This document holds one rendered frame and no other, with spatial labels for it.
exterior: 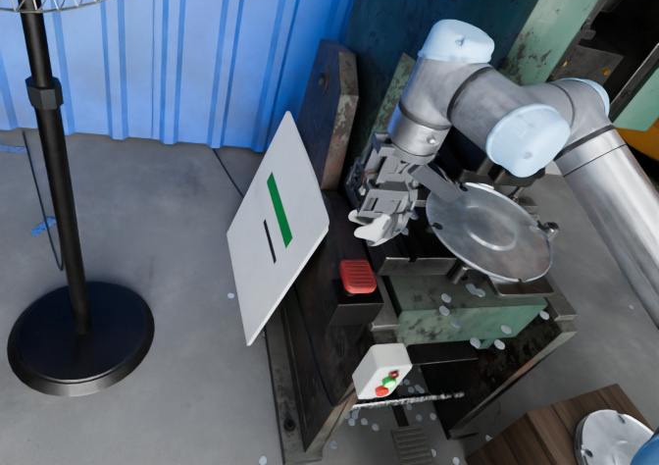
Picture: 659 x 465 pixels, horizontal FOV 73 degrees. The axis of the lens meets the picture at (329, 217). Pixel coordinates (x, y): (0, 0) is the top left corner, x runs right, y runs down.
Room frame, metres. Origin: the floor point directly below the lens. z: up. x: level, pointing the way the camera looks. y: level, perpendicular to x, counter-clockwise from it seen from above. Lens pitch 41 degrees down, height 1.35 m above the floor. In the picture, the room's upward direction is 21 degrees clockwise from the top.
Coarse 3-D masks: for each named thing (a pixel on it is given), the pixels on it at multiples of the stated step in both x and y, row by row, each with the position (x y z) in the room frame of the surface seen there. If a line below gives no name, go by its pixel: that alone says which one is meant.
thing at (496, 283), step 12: (456, 264) 0.75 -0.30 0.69; (456, 276) 0.74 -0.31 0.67; (468, 276) 0.74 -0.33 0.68; (480, 276) 0.76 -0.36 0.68; (492, 288) 0.63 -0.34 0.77; (504, 288) 0.64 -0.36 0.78; (516, 288) 0.65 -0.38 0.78; (528, 288) 0.66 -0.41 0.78; (540, 288) 0.67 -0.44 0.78; (552, 288) 0.69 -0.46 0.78
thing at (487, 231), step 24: (432, 192) 0.85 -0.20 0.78; (480, 192) 0.92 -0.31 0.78; (432, 216) 0.77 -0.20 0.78; (456, 216) 0.80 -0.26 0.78; (480, 216) 0.82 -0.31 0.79; (504, 216) 0.86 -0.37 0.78; (528, 216) 0.90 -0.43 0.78; (456, 240) 0.72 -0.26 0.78; (480, 240) 0.74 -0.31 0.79; (504, 240) 0.77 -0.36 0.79; (528, 240) 0.81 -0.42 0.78; (480, 264) 0.67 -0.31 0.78; (504, 264) 0.70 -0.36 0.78; (528, 264) 0.73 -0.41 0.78
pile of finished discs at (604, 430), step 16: (592, 416) 0.74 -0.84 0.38; (608, 416) 0.76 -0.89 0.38; (624, 416) 0.78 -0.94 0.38; (576, 432) 0.69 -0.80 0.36; (592, 432) 0.69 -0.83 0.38; (608, 432) 0.71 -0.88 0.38; (624, 432) 0.73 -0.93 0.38; (640, 432) 0.75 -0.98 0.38; (576, 448) 0.64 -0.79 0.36; (592, 448) 0.64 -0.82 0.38; (608, 448) 0.66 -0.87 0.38; (624, 448) 0.67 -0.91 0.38; (592, 464) 0.60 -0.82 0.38; (608, 464) 0.62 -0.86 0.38; (624, 464) 0.63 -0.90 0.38
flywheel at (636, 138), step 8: (656, 120) 1.05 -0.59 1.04; (616, 128) 1.08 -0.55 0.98; (656, 128) 1.02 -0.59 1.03; (624, 136) 1.06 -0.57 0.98; (632, 136) 1.04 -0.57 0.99; (640, 136) 1.03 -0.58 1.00; (648, 136) 1.02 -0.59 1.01; (656, 136) 1.00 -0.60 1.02; (632, 144) 1.03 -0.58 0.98; (640, 144) 1.02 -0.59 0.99; (648, 144) 1.00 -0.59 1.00; (656, 144) 0.99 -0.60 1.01; (648, 152) 0.99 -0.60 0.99; (656, 152) 0.98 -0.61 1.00
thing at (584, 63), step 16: (592, 32) 0.88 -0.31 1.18; (576, 48) 0.82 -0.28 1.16; (592, 48) 0.84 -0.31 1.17; (608, 48) 0.88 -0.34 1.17; (576, 64) 0.83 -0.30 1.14; (592, 64) 0.85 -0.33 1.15; (608, 64) 0.86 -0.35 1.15; (592, 80) 0.86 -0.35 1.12; (464, 144) 0.87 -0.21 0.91; (480, 160) 0.81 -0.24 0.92; (496, 176) 0.79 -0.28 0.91; (512, 176) 0.78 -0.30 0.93; (528, 176) 0.82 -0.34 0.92
